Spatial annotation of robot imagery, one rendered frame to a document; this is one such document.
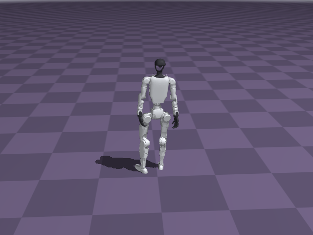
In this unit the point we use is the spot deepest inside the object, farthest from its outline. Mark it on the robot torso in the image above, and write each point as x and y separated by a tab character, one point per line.
158	89

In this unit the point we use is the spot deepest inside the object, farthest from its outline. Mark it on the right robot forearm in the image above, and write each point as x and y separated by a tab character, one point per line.
175	106

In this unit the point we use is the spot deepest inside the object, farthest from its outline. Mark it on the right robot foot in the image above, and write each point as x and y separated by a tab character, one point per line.
160	167

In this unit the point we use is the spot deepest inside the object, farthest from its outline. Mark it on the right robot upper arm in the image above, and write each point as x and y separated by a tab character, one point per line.
172	88

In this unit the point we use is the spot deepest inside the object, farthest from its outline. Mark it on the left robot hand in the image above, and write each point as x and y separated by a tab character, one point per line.
140	119

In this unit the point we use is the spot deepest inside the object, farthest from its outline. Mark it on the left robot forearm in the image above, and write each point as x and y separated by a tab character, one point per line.
140	104

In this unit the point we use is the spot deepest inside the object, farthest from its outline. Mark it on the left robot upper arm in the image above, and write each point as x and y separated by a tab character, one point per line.
145	81

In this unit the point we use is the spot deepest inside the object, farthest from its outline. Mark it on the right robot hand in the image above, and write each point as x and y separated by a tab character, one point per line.
176	120

